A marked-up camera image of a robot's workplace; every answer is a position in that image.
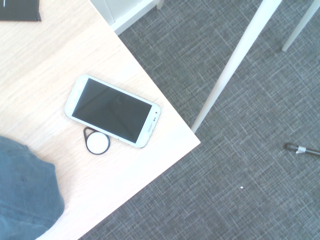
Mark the navy blue baseball cap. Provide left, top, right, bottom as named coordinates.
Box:
left=0, top=135, right=66, bottom=240

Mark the white smartphone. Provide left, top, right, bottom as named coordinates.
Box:
left=64, top=74, right=162, bottom=149

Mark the round white key fob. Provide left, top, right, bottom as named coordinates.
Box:
left=82, top=126, right=111, bottom=156

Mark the white coat rack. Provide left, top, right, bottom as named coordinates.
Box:
left=156, top=0, right=320, bottom=134

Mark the black tripod stand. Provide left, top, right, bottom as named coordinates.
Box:
left=284, top=142, right=320, bottom=157

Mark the black wallet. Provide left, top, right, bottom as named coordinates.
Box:
left=0, top=0, right=42, bottom=22

